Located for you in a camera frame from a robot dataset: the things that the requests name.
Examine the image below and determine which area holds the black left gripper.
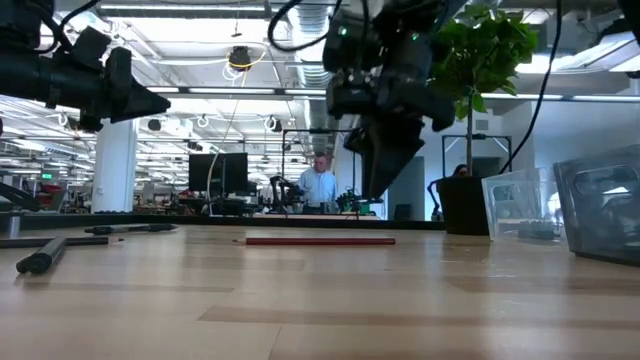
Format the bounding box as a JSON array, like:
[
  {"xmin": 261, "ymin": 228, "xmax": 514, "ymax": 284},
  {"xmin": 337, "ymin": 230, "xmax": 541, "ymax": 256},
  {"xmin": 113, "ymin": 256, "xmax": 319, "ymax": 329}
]
[{"xmin": 49, "ymin": 47, "xmax": 171, "ymax": 132}]

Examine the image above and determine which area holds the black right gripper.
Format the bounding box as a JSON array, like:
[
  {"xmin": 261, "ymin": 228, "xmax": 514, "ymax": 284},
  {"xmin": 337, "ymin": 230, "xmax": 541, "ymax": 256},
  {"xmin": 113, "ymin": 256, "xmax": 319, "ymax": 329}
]
[{"xmin": 324, "ymin": 47, "xmax": 457, "ymax": 201}]

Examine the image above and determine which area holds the red pencil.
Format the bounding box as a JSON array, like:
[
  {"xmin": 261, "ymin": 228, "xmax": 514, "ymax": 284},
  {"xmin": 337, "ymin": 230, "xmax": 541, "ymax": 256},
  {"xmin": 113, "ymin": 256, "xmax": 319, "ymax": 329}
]
[{"xmin": 232, "ymin": 236, "xmax": 397, "ymax": 247}]

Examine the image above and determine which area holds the dark grey pencil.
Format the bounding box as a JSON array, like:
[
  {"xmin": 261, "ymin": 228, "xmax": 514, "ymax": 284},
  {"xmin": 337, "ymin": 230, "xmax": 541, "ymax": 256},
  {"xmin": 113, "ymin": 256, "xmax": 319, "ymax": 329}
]
[{"xmin": 0, "ymin": 236, "xmax": 125, "ymax": 250}]

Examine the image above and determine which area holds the thick black marker pen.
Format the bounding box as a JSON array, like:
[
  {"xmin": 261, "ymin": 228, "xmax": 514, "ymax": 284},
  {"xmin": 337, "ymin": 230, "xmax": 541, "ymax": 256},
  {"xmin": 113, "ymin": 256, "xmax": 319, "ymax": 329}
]
[{"xmin": 15, "ymin": 237, "xmax": 69, "ymax": 275}]

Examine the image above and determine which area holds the grey tinted plastic bin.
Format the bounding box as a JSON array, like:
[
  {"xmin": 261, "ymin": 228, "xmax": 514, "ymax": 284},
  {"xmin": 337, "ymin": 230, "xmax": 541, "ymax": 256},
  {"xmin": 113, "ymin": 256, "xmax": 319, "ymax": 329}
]
[{"xmin": 552, "ymin": 144, "xmax": 640, "ymax": 268}]

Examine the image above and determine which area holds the grey door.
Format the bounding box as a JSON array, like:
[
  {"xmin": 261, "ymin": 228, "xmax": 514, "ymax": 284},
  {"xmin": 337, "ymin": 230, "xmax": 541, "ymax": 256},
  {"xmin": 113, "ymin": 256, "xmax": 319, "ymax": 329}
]
[{"xmin": 387, "ymin": 155, "xmax": 426, "ymax": 221}]

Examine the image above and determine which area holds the white round column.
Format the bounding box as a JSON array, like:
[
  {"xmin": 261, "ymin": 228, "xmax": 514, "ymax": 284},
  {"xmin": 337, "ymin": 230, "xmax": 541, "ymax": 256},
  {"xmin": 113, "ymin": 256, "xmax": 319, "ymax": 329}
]
[{"xmin": 91, "ymin": 118, "xmax": 139, "ymax": 215}]

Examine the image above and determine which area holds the black computer monitor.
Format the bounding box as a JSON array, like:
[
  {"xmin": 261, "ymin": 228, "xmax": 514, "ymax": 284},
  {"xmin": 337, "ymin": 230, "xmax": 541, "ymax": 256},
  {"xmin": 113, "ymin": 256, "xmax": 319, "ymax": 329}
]
[{"xmin": 188, "ymin": 152, "xmax": 249, "ymax": 196}]

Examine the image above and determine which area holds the black plant pot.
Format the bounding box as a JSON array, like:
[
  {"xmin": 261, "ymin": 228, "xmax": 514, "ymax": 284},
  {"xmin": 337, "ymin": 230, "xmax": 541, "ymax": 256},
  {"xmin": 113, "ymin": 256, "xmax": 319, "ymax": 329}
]
[{"xmin": 435, "ymin": 176, "xmax": 490, "ymax": 236}]

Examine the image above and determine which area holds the red office chair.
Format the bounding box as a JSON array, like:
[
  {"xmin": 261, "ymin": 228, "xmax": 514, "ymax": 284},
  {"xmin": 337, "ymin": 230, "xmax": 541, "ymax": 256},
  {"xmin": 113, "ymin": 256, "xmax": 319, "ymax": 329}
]
[{"xmin": 37, "ymin": 183, "xmax": 66, "ymax": 211}]

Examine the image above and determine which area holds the green leafy potted tree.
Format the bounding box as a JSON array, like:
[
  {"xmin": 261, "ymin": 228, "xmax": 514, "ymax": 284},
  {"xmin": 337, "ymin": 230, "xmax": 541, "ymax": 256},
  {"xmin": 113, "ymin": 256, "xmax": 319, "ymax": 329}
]
[{"xmin": 429, "ymin": 3, "xmax": 540, "ymax": 179}]

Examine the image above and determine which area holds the black angled bar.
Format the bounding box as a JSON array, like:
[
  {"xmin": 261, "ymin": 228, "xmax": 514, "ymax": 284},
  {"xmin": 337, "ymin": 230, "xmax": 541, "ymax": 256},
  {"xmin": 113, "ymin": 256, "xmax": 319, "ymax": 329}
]
[{"xmin": 0, "ymin": 182, "xmax": 42, "ymax": 212}]

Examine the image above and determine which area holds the clear plastic bin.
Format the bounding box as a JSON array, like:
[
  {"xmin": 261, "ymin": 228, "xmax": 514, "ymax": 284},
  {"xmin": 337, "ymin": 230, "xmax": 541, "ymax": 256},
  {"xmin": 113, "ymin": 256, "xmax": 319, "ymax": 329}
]
[{"xmin": 481, "ymin": 166, "xmax": 569, "ymax": 250}]

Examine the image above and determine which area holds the black metal frame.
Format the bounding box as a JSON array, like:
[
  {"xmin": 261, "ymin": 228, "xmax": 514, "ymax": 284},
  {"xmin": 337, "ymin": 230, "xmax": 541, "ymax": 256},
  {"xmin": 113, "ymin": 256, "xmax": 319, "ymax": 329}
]
[
  {"xmin": 281, "ymin": 128, "xmax": 357, "ymax": 221},
  {"xmin": 441, "ymin": 133, "xmax": 513, "ymax": 179}
]

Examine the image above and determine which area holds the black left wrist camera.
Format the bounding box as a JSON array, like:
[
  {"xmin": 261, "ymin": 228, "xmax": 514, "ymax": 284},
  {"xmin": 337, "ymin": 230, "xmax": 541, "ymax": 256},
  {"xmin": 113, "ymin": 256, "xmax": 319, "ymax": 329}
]
[{"xmin": 69, "ymin": 25, "xmax": 112, "ymax": 64}]

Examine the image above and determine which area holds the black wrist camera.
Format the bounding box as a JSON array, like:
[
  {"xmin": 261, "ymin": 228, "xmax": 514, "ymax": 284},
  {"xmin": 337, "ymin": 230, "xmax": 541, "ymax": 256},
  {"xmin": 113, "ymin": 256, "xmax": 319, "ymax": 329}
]
[
  {"xmin": 69, "ymin": 25, "xmax": 112, "ymax": 64},
  {"xmin": 322, "ymin": 9, "xmax": 384, "ymax": 74}
]

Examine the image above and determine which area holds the silver ventilation duct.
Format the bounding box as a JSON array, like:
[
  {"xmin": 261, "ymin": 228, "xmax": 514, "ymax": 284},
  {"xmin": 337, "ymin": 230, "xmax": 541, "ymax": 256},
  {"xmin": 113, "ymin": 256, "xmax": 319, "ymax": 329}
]
[{"xmin": 284, "ymin": 3, "xmax": 334, "ymax": 89}]

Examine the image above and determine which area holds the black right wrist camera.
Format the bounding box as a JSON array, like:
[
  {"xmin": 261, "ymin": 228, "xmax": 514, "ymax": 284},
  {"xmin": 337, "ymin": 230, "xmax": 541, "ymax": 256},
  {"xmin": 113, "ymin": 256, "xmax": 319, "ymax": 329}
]
[{"xmin": 322, "ymin": 9, "xmax": 384, "ymax": 74}]

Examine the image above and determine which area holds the black left camera cable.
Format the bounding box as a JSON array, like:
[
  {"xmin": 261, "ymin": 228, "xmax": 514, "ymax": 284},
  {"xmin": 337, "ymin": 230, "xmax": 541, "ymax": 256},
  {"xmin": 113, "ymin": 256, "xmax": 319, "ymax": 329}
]
[{"xmin": 49, "ymin": 0, "xmax": 101, "ymax": 51}]

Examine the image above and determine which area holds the black camera cable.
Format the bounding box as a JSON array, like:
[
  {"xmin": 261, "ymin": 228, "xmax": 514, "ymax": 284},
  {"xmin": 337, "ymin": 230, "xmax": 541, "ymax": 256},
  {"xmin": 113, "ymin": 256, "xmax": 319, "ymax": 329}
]
[
  {"xmin": 267, "ymin": 0, "xmax": 346, "ymax": 54},
  {"xmin": 49, "ymin": 0, "xmax": 101, "ymax": 51}
]

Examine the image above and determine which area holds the black table border rail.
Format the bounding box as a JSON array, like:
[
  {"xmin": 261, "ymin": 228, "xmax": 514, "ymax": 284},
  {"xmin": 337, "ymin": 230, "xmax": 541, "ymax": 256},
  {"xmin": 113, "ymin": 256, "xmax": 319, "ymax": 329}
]
[{"xmin": 0, "ymin": 213, "xmax": 446, "ymax": 231}]

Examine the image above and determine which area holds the black right camera cable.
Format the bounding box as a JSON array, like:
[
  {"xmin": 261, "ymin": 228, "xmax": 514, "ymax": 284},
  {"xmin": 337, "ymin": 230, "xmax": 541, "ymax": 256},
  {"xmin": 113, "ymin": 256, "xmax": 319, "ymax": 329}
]
[{"xmin": 267, "ymin": 0, "xmax": 346, "ymax": 54}]

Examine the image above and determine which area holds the long black hanging cable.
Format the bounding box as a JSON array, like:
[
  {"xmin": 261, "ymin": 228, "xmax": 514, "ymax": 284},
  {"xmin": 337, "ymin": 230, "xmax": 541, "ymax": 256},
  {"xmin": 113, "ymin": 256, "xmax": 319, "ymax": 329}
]
[{"xmin": 499, "ymin": 0, "xmax": 562, "ymax": 175}]

